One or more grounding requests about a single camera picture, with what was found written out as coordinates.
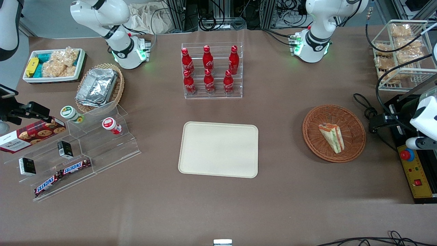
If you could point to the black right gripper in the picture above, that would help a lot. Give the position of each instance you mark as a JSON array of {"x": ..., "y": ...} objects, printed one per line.
[{"x": 10, "y": 110}]

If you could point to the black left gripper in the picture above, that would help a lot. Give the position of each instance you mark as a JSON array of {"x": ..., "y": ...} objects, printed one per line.
[{"x": 401, "y": 117}]

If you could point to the triangle sandwich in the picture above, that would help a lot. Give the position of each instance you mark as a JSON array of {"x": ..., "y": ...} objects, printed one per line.
[{"x": 333, "y": 136}]

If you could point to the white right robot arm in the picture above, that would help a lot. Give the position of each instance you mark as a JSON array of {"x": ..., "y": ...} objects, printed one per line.
[{"x": 117, "y": 41}]

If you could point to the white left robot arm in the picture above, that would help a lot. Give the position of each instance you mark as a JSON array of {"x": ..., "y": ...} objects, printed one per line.
[{"x": 317, "y": 30}]

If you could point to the brown round wicker basket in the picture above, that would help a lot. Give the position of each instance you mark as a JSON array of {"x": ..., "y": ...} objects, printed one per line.
[{"x": 353, "y": 130}]

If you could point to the light wicker basket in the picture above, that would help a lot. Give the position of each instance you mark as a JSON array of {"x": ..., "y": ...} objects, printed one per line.
[{"x": 118, "y": 87}]

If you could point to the beige plastic tray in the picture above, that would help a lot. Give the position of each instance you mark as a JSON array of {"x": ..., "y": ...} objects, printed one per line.
[{"x": 218, "y": 150}]

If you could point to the red tartan cookie box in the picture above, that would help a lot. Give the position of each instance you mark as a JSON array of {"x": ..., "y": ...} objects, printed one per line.
[{"x": 32, "y": 135}]

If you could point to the green-lid white cup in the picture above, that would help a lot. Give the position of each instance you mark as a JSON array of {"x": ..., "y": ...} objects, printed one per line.
[{"x": 70, "y": 113}]

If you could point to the white plastic snack bin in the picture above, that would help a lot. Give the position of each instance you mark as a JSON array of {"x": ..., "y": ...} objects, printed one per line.
[{"x": 51, "y": 79}]

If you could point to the teal snack packet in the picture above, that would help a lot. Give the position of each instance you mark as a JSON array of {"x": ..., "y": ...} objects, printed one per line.
[
  {"x": 43, "y": 57},
  {"x": 39, "y": 70}
]

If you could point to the red emergency stop button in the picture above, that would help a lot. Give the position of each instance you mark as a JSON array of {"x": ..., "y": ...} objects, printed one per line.
[{"x": 407, "y": 155}]

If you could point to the clear rice cracker bag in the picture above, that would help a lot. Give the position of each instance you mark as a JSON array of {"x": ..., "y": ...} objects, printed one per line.
[
  {"x": 66, "y": 56},
  {"x": 56, "y": 70}
]

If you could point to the yellow snack packet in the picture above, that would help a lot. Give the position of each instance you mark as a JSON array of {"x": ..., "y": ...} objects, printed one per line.
[{"x": 31, "y": 67}]

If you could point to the small black box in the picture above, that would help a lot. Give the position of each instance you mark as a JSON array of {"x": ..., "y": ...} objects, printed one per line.
[
  {"x": 27, "y": 166},
  {"x": 65, "y": 149}
]

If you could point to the clear fried snack bag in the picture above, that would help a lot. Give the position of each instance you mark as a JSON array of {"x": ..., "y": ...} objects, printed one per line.
[
  {"x": 385, "y": 63},
  {"x": 409, "y": 43},
  {"x": 401, "y": 30},
  {"x": 384, "y": 49},
  {"x": 392, "y": 76},
  {"x": 411, "y": 56}
]

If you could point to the stacked foil containers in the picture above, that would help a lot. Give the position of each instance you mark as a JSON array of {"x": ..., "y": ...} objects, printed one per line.
[{"x": 97, "y": 87}]

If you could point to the Snickers chocolate bar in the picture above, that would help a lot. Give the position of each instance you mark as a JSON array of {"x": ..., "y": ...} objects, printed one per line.
[
  {"x": 75, "y": 166},
  {"x": 47, "y": 184}
]

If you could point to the red-lid white cup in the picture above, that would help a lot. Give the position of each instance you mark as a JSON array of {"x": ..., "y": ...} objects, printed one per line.
[{"x": 110, "y": 124}]

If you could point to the clear acrylic stepped stand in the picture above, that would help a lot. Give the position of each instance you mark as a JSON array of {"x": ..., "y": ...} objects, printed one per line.
[{"x": 102, "y": 150}]

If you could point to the black machine with yellow panel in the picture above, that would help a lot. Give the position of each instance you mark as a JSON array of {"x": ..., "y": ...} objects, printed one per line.
[{"x": 421, "y": 191}]

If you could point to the white cloth bag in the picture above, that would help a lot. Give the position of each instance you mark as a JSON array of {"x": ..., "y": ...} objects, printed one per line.
[{"x": 146, "y": 18}]

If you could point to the red cola bottle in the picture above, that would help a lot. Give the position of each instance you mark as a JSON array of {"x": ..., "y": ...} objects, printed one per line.
[
  {"x": 234, "y": 60},
  {"x": 228, "y": 83},
  {"x": 187, "y": 61},
  {"x": 209, "y": 83},
  {"x": 189, "y": 84},
  {"x": 208, "y": 59}
]

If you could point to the clear acrylic bottle rack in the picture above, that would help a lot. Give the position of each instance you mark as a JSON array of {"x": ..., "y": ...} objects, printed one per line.
[{"x": 218, "y": 96}]

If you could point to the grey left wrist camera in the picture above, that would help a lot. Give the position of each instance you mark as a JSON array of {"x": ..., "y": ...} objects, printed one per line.
[{"x": 416, "y": 143}]

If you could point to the red rocker switch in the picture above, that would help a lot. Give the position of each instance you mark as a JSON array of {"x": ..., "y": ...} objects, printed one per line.
[{"x": 418, "y": 182}]

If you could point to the aluminium frame rack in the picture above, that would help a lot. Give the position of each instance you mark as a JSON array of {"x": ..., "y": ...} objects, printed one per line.
[{"x": 179, "y": 15}]

